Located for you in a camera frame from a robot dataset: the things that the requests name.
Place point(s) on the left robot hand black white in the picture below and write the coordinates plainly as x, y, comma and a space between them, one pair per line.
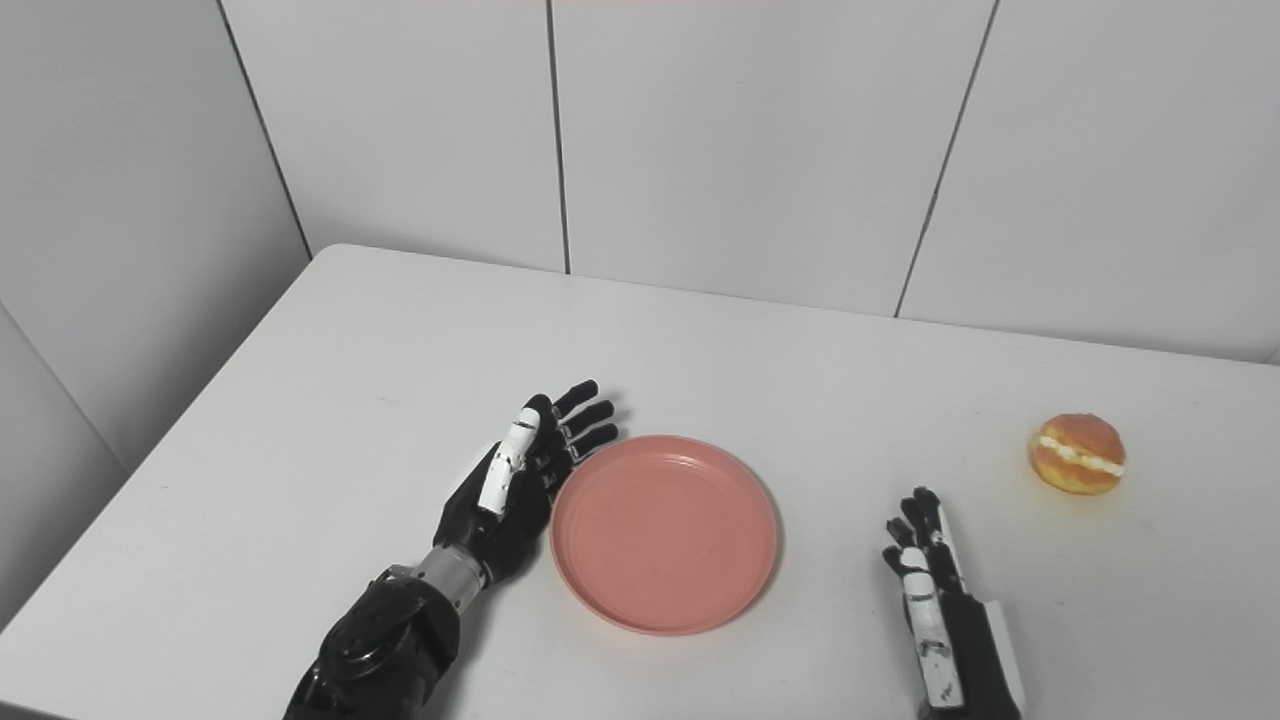
520, 490

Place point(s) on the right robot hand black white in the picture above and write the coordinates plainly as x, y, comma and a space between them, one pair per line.
945, 630

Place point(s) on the pink round plate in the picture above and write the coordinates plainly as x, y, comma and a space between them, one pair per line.
664, 534

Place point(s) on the cream puff pastry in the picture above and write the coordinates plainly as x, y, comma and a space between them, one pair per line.
1078, 454

